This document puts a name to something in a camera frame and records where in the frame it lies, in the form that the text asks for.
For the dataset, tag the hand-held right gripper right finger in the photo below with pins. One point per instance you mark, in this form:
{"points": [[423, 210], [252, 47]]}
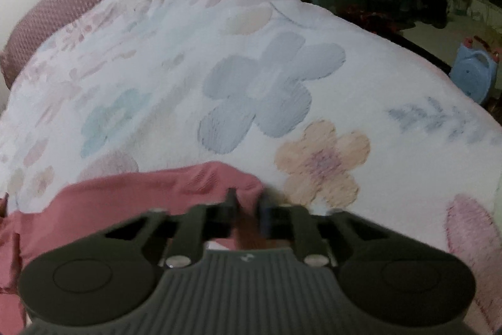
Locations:
{"points": [[266, 219]]}

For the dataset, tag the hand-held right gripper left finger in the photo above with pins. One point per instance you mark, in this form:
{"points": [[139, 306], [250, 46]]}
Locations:
{"points": [[232, 215]]}

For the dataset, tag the pink small garment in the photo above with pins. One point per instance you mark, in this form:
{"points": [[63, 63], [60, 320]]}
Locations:
{"points": [[117, 197]]}

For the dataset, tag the white floral blanket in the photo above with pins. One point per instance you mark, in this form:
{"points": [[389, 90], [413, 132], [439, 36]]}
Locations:
{"points": [[251, 56]]}

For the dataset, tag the dark red cloth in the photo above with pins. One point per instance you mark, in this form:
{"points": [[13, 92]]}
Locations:
{"points": [[368, 19]]}

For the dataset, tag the pink textured cushion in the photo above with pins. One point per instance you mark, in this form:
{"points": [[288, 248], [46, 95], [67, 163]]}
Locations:
{"points": [[62, 1]]}

